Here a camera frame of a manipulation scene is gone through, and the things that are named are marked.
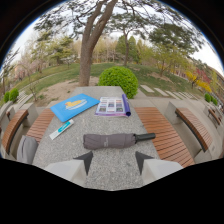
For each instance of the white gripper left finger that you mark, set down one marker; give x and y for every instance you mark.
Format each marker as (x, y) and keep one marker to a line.
(71, 170)

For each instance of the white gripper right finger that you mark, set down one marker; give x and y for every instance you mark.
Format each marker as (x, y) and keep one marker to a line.
(155, 168)

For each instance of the wooden slat bench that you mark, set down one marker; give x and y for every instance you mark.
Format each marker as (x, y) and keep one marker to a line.
(41, 124)
(163, 133)

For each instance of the white teal toothpaste tube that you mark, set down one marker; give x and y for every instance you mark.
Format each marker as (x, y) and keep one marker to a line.
(62, 129)

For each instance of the grey folded umbrella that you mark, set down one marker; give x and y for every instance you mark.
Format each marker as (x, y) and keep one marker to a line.
(110, 140)

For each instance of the grey bag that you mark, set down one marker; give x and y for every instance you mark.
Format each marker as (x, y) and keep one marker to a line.
(27, 149)

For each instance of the curved wooden bench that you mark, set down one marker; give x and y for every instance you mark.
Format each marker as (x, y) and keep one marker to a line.
(195, 126)
(12, 128)

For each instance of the blue pad with duck print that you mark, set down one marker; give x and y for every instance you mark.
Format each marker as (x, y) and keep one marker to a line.
(74, 106)

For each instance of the small trimmed green shrub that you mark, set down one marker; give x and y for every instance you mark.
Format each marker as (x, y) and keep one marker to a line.
(207, 97)
(13, 94)

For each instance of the round green bush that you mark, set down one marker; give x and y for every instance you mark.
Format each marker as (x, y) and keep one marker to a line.
(118, 80)

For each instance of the large leaning tree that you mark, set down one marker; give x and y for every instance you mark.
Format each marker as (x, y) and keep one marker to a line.
(91, 40)

